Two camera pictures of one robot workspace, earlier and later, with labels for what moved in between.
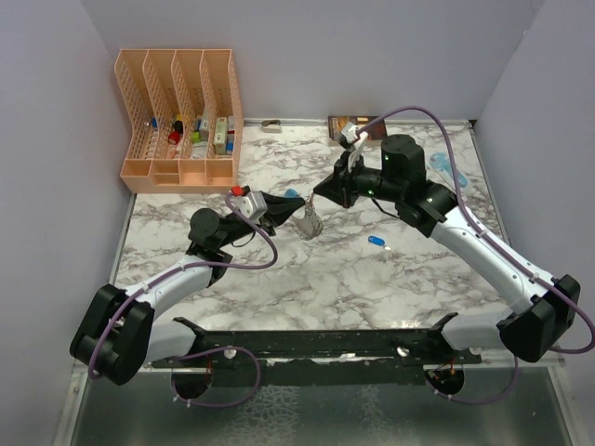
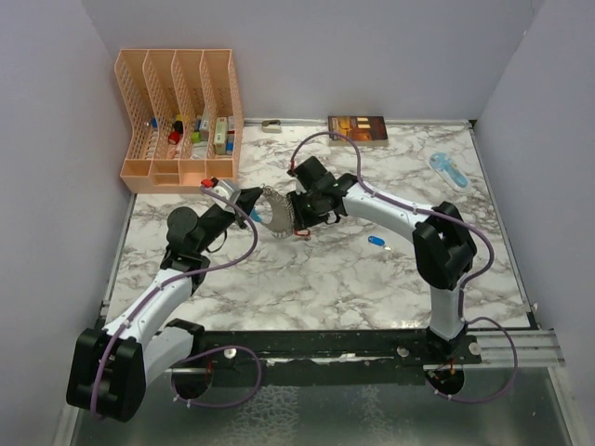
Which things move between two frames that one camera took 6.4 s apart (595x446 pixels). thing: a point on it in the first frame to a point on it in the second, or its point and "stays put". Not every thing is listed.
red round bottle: (174, 137) stays put
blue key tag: (376, 241) stays put
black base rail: (379, 357) stays put
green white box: (220, 135) stays put
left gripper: (279, 209) to (248, 197)
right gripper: (337, 187) to (302, 219)
